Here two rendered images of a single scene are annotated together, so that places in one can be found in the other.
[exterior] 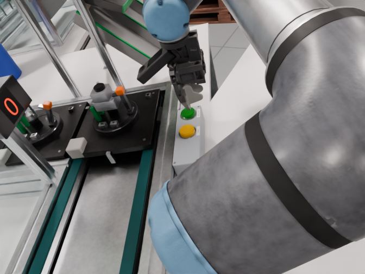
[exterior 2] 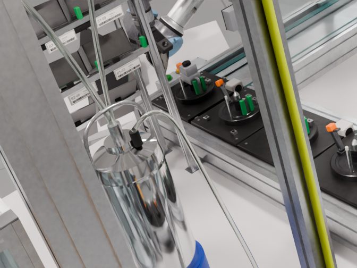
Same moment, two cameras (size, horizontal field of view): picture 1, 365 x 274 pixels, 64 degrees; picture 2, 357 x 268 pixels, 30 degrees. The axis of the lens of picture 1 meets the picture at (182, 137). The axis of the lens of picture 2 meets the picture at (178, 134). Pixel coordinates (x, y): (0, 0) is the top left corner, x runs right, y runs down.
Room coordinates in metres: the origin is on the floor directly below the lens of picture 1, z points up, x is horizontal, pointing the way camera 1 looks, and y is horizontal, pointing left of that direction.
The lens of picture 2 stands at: (2.14, 1.63, 2.03)
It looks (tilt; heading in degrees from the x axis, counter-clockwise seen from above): 30 degrees down; 228
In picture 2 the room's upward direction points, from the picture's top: 19 degrees counter-clockwise
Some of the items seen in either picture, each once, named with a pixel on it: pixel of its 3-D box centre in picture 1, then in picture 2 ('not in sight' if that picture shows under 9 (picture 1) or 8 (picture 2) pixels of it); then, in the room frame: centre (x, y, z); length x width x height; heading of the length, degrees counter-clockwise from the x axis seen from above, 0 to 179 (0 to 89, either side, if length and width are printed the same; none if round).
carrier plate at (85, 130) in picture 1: (118, 122); (196, 95); (0.70, 0.16, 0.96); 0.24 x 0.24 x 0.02; 73
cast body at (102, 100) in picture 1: (100, 96); (190, 72); (0.71, 0.18, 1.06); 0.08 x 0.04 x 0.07; 71
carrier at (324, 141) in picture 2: not in sight; (291, 124); (0.85, 0.64, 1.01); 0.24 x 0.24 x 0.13; 73
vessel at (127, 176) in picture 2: not in sight; (139, 189); (1.51, 0.76, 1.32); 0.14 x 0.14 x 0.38
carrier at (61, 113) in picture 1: (34, 121); (238, 102); (0.78, 0.41, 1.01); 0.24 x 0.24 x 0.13; 73
